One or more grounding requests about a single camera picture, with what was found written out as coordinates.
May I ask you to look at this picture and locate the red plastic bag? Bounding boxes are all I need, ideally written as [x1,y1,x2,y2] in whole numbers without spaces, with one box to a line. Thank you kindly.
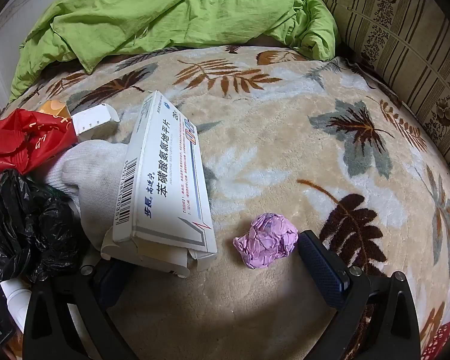
[0,108,79,175]

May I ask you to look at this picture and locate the white bottle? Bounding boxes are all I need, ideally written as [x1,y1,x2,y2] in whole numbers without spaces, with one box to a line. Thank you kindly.
[0,279,32,331]

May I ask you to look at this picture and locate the white sock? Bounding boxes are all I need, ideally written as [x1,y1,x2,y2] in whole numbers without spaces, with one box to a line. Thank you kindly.
[41,139,132,252]

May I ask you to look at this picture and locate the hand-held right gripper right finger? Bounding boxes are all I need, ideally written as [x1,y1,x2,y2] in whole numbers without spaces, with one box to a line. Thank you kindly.
[297,230,422,360]

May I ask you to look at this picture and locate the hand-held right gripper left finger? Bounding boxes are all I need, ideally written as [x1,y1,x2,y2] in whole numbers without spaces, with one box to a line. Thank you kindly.
[22,260,139,360]

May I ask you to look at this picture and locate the striped floral pillow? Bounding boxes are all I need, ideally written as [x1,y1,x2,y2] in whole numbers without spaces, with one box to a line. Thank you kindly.
[322,0,450,181]

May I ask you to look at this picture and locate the green quilt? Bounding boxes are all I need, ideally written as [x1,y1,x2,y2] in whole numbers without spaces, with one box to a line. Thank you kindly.
[8,0,342,103]

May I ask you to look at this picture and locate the leaf print blanket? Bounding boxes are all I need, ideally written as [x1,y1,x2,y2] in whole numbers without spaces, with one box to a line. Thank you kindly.
[0,45,450,360]

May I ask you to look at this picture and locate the orange box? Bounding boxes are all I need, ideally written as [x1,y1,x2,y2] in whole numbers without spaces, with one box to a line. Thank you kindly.
[35,99,73,121]

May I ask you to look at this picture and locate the large white medicine box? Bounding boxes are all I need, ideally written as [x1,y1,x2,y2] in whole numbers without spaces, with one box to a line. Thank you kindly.
[100,90,217,279]

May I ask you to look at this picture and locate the black plastic bag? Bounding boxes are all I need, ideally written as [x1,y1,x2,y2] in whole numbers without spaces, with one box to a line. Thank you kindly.
[0,169,91,284]

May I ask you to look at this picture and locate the small white box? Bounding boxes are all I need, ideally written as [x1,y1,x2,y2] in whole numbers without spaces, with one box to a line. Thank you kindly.
[71,103,121,143]

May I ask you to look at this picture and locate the pink paper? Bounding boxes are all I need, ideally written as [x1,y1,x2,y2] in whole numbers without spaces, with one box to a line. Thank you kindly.
[232,212,299,269]

